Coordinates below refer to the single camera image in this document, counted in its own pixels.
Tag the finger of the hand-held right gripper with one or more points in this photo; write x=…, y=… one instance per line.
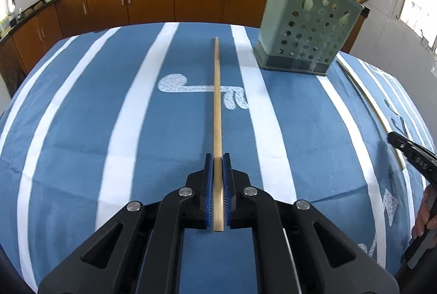
x=416, y=159

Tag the bright window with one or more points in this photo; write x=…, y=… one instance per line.
x=420, y=7

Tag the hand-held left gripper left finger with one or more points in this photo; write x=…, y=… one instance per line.
x=209, y=191

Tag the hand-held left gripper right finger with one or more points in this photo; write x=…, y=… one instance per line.
x=226, y=191

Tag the person's right hand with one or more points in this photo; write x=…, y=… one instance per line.
x=425, y=212

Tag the blue white striped tablecloth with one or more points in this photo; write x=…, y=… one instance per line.
x=85, y=144

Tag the green perforated utensil holder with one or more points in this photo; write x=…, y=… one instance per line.
x=273, y=31

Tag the yellow box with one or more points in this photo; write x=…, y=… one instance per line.
x=5, y=26

